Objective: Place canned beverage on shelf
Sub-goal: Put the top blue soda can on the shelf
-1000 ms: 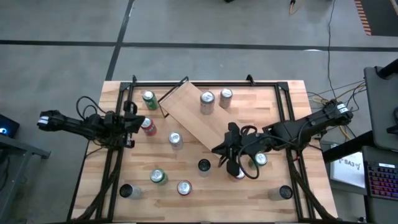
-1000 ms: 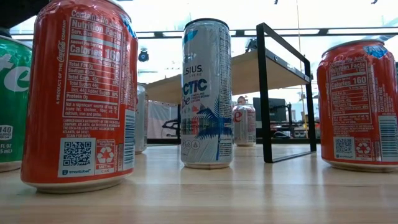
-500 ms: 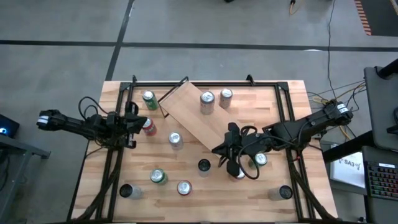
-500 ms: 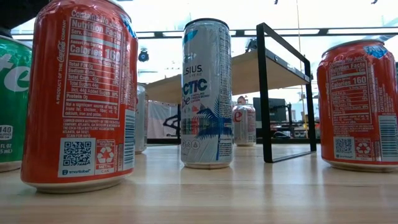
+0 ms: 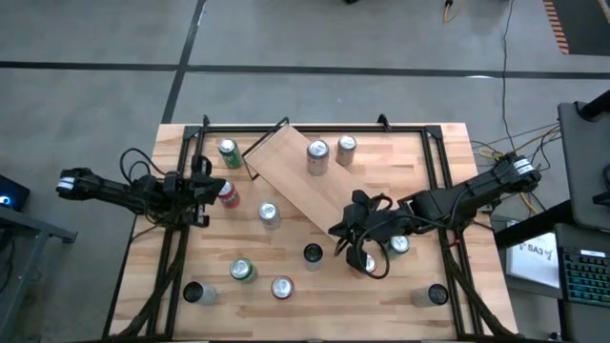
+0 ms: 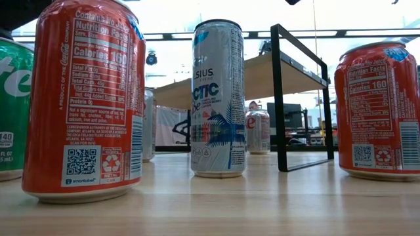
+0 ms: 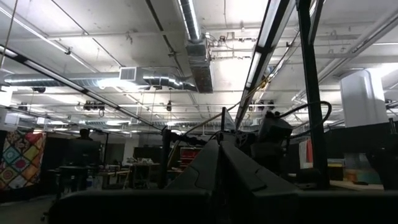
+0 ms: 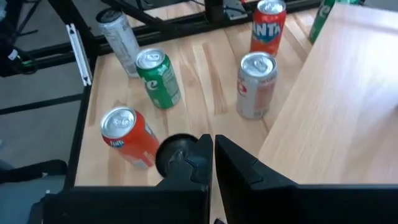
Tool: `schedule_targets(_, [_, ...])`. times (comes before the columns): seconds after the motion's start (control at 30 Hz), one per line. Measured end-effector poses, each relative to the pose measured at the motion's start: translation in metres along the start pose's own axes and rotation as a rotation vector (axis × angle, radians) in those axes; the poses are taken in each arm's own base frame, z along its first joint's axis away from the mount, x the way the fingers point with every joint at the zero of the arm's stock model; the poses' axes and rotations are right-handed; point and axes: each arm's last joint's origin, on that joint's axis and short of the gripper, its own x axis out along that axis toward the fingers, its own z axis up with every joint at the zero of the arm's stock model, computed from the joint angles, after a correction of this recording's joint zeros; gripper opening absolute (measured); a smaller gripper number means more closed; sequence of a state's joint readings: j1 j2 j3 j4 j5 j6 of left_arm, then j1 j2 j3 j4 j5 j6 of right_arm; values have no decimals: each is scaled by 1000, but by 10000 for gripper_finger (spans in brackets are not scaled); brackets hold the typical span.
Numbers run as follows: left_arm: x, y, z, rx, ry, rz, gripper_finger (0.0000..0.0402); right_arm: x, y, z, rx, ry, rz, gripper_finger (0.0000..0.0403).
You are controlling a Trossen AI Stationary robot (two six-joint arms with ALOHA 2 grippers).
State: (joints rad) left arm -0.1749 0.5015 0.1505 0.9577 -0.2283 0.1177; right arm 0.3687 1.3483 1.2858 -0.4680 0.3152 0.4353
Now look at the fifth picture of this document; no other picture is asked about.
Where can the white Celsius slim can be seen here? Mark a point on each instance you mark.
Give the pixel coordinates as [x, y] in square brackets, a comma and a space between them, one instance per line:
[313, 252]

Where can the white SA3 sign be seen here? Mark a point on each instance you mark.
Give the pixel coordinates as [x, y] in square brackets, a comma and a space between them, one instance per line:
[534, 259]

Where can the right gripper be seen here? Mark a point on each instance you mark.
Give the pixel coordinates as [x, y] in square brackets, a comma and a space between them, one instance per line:
[376, 221]

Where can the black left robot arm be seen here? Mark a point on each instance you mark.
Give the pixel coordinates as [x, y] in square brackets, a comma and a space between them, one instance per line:
[109, 188]

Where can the slim can black lid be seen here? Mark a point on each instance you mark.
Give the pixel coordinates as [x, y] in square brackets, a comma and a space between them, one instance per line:
[431, 295]
[200, 293]

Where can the black tube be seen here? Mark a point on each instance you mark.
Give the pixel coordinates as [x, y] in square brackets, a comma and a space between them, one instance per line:
[595, 107]

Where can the grey laptop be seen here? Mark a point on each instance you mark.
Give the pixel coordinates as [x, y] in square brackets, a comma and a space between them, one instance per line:
[583, 167]

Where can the red Fanta can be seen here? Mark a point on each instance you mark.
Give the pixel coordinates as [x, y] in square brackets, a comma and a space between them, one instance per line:
[282, 288]
[370, 263]
[231, 197]

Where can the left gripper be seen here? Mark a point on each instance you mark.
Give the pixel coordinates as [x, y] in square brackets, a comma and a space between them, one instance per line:
[181, 193]

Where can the black device blue light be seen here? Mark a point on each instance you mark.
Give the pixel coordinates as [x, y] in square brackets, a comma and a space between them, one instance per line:
[10, 193]

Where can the black laptop backlit keyboard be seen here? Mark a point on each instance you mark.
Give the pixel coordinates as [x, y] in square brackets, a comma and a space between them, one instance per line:
[586, 278]

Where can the grey metal side table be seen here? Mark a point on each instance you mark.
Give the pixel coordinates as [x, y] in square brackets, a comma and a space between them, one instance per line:
[38, 228]

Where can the black mat orange striped edge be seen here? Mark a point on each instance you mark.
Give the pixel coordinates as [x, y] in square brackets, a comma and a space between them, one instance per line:
[586, 28]

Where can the green Sprite can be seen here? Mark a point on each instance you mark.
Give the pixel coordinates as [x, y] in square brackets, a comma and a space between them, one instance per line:
[231, 155]
[243, 270]
[399, 244]

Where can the black side desk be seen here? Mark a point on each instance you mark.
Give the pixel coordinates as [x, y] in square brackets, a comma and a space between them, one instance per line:
[524, 228]

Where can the wooden shelf black metal frame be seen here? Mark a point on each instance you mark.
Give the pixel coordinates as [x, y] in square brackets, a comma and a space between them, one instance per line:
[290, 171]

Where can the silver Diet Coke can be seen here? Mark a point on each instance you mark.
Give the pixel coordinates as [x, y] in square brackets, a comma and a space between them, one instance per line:
[346, 150]
[270, 216]
[318, 159]

